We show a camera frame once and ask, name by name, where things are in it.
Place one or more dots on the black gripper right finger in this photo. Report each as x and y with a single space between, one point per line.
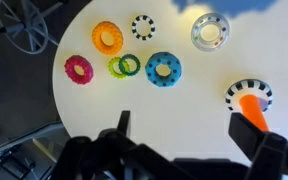
250 136

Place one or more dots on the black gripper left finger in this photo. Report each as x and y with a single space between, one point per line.
124 121

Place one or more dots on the orange stacking pole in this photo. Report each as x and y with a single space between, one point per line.
252 110

